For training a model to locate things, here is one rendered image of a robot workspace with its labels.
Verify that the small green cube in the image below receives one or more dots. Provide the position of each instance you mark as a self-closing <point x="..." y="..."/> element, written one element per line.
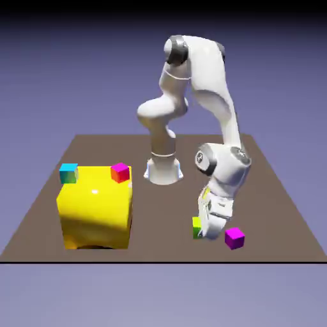
<point x="196" y="227"/>

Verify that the small red magenta-topped cube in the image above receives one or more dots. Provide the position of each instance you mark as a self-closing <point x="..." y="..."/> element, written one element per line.
<point x="120" y="173"/>

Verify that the small cyan cube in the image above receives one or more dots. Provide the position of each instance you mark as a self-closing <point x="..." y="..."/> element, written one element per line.
<point x="68" y="173"/>

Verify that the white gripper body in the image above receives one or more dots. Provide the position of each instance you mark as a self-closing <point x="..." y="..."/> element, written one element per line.
<point x="214" y="227"/>

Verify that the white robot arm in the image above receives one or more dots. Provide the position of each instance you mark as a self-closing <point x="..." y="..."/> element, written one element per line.
<point x="212" y="84"/>

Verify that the large yellow box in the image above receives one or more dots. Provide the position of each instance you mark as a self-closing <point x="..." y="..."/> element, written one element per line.
<point x="94" y="207"/>

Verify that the small magenta cube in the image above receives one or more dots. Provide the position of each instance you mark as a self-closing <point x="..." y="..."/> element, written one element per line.
<point x="234" y="238"/>

